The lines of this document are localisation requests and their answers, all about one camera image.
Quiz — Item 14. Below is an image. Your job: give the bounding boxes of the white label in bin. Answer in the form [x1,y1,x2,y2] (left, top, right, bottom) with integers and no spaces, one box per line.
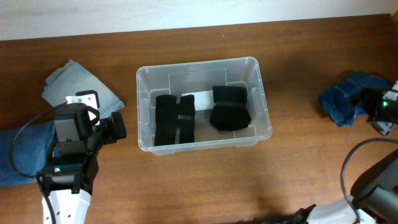
[182,90,215,111]

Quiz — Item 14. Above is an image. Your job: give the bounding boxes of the blue folded jeans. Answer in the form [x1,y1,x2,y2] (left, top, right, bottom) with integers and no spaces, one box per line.
[1,121,55,187]

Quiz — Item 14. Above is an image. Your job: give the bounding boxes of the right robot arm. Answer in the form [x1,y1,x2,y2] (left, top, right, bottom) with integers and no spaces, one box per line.
[281,138,397,224]

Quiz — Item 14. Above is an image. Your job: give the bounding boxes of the clear plastic storage bin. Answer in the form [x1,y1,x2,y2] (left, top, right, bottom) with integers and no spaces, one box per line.
[136,57,272,156]

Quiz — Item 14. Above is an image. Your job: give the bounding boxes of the dark grey cloth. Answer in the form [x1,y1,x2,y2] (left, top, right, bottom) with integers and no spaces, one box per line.
[210,86,251,131]

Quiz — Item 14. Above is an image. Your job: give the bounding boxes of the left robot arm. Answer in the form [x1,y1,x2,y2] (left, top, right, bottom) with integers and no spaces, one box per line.
[36,103,127,223]

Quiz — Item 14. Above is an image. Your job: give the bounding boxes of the blue cloth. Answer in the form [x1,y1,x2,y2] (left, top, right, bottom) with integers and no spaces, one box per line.
[318,72,393,128]

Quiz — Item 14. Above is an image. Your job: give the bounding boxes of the light grey folded jeans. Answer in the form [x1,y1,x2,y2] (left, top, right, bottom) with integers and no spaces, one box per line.
[42,60,124,119]

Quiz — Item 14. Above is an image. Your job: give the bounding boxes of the black cloth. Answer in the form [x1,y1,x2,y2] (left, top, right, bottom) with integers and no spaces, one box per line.
[154,95,196,146]

